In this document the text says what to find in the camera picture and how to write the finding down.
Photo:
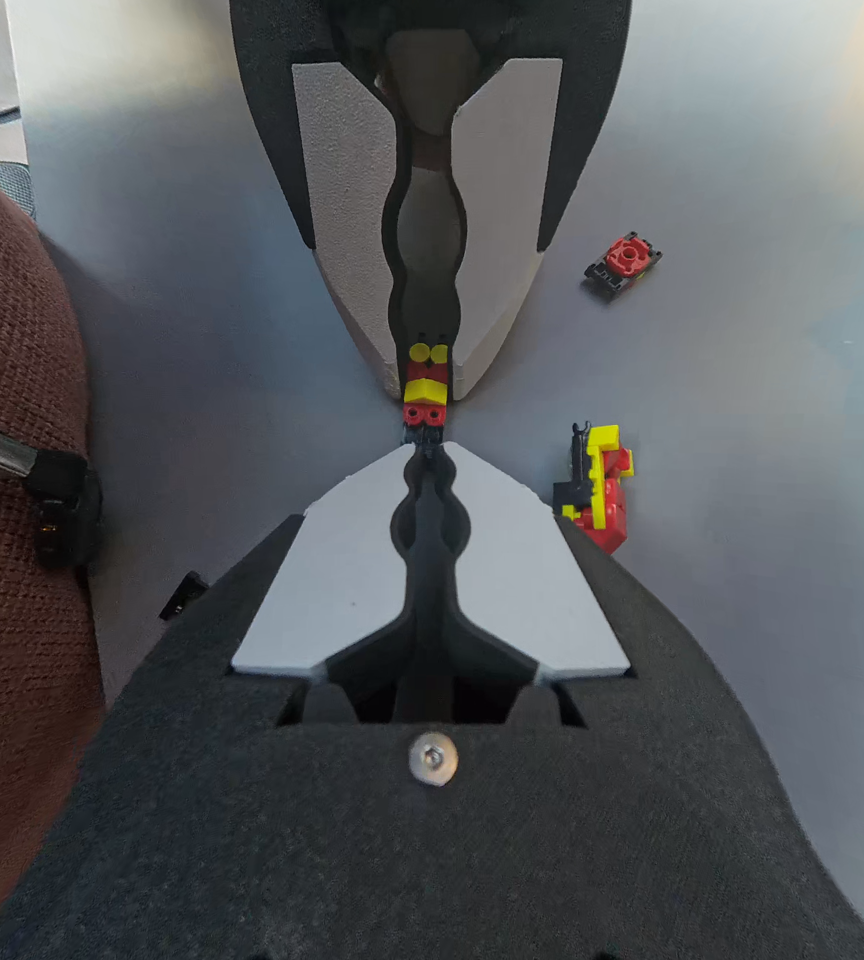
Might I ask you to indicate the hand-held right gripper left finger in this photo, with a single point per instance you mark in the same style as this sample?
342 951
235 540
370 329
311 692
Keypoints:
327 593

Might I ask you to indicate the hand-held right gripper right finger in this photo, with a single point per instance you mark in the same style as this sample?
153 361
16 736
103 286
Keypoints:
537 593

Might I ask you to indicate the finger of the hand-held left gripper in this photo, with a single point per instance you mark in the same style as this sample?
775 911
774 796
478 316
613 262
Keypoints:
342 195
507 195

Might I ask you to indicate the black red yellow lego build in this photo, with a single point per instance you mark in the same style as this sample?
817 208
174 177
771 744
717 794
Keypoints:
600 488

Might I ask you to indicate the long black studded lego strip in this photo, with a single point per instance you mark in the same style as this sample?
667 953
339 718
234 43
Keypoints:
428 387

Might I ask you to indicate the black lego plate red wheel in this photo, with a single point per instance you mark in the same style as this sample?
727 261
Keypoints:
624 267

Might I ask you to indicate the black yellow lego slope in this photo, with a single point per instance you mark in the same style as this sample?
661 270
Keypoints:
183 597

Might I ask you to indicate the black mesh office chair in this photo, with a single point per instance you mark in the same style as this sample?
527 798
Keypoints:
9 188

